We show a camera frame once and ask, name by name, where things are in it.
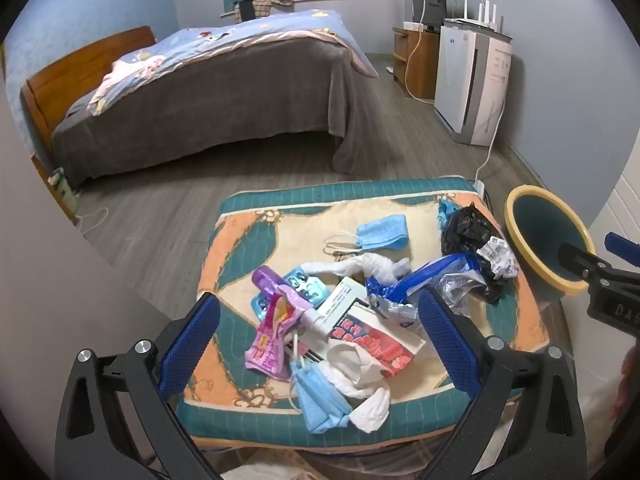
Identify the yellow rimmed teal bin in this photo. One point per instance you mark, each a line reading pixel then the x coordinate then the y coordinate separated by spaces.
pixel 535 230

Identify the wooden cabinet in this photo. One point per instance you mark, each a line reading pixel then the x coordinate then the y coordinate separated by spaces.
pixel 425 60

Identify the white twisted plastic bag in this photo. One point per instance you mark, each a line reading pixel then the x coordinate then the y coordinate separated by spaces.
pixel 375 265

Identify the white router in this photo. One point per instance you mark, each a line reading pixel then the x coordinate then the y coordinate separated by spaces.
pixel 475 22

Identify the purple pink wrapper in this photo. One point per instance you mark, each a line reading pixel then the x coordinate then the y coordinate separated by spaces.
pixel 272 330

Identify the teal pill blister pack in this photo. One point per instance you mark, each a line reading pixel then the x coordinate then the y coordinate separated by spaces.
pixel 305 285

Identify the white paper tissue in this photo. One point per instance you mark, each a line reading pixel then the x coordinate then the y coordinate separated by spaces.
pixel 367 405

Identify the blue face mask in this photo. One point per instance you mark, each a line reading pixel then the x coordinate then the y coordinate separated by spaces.
pixel 382 232
pixel 320 400

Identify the black plastic bag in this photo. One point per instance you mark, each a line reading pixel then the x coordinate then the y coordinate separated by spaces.
pixel 465 230

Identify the white power strip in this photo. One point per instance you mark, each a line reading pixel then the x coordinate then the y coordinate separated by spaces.
pixel 480 186

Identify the white printed wrapper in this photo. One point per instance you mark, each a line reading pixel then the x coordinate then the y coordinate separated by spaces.
pixel 497 257

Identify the white panelled door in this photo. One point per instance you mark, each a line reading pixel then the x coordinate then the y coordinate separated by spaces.
pixel 620 210

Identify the wooden bed frame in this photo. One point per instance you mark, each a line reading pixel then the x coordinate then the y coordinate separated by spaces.
pixel 75 75

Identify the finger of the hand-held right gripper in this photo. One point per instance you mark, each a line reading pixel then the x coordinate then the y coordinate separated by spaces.
pixel 575 255
pixel 620 244

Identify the blue plastic wrapper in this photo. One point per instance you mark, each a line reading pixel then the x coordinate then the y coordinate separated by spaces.
pixel 430 272

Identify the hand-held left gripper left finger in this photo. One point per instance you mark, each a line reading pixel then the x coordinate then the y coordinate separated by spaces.
pixel 190 350

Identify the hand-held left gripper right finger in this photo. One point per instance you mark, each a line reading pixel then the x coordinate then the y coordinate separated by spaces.
pixel 450 345

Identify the small white box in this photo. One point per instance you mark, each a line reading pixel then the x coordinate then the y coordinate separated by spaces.
pixel 412 25

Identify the teal orange patterned cushion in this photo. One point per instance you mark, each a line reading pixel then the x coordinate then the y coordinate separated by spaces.
pixel 300 220

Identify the black item on sill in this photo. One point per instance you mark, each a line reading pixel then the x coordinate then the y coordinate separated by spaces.
pixel 246 12

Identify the red white packet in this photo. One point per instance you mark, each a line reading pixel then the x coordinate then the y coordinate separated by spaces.
pixel 375 345

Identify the small blue scrap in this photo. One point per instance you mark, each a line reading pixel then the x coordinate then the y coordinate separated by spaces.
pixel 445 212

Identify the white cardboard box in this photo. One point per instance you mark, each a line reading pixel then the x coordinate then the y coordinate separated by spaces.
pixel 340 305

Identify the blue printed quilt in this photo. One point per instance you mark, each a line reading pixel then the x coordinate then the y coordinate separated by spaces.
pixel 240 35

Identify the person's right hand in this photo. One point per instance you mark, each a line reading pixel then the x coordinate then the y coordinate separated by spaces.
pixel 622 390

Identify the white air purifier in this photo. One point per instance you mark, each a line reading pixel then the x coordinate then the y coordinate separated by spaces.
pixel 460 80

